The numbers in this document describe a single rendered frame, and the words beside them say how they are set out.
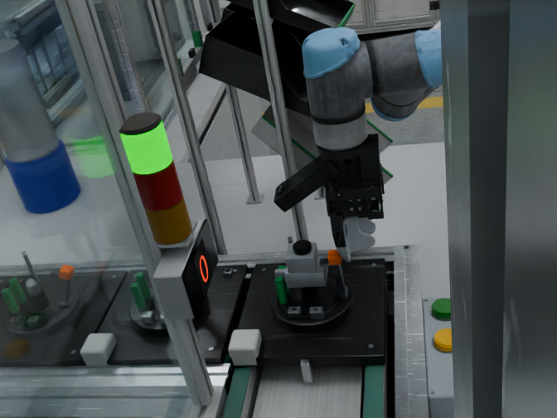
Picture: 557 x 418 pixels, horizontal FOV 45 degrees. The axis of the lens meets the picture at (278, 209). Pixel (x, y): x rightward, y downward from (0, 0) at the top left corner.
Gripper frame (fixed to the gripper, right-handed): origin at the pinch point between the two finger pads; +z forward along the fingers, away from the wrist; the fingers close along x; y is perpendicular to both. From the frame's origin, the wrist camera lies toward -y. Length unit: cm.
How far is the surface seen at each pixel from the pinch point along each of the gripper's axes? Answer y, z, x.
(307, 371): -6.1, 12.1, -13.2
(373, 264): 3.7, 10.1, 9.8
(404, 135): 7, 107, 247
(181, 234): -16.2, -19.7, -20.7
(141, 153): -17.7, -31.5, -21.5
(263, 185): -26, 21, 59
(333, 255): -1.4, -0.3, -0.8
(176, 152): -56, 21, 82
